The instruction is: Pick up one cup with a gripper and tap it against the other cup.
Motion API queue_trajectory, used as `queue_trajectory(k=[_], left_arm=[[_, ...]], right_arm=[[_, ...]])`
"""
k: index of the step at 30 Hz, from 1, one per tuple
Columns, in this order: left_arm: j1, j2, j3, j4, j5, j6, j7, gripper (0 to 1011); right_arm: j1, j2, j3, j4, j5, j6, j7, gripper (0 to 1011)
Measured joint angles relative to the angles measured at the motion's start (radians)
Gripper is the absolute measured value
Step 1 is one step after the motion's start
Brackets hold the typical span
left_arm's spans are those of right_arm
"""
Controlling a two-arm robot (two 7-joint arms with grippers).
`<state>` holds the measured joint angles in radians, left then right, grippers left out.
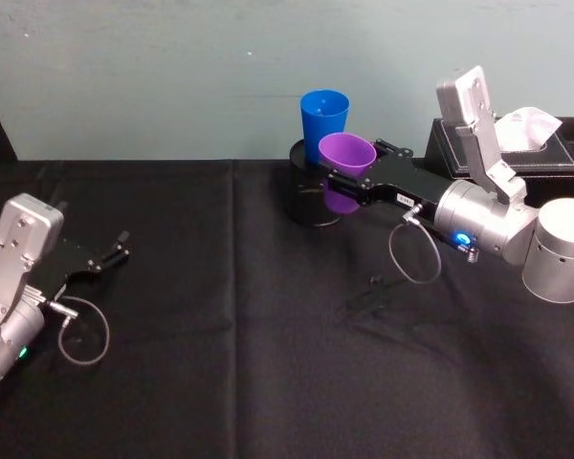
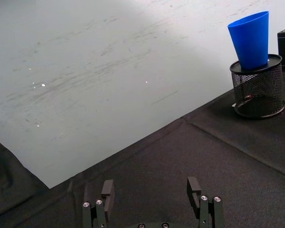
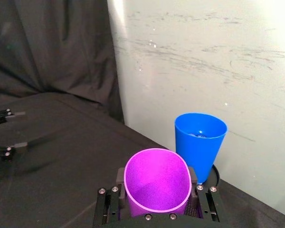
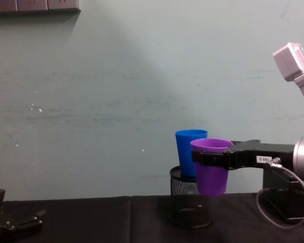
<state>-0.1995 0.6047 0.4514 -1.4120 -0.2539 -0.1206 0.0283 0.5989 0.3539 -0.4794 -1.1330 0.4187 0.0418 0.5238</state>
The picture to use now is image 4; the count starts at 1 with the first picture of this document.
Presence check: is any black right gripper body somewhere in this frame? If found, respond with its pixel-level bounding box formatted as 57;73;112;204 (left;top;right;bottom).
234;143;296;170

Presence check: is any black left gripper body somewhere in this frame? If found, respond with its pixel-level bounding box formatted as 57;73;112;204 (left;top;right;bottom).
0;224;43;240

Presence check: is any purple plastic cup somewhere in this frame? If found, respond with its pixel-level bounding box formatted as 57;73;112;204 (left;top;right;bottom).
190;138;234;196

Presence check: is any blue plastic cup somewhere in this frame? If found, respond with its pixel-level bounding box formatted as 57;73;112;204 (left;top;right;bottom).
175;129;209;178

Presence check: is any black mesh pen holder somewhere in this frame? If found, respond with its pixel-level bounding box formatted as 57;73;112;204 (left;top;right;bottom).
169;164;215;228

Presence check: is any black rack with steel bars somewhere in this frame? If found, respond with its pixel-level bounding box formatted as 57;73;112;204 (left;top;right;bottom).
261;168;304;221

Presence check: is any black table cloth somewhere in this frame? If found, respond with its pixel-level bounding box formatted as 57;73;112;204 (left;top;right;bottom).
0;193;304;243

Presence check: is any thin dark gripper cable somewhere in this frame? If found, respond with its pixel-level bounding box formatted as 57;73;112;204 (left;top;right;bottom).
256;157;304;230

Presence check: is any grey wall socket plate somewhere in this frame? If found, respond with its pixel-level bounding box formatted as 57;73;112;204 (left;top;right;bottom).
17;0;49;12
47;0;80;11
0;0;18;13

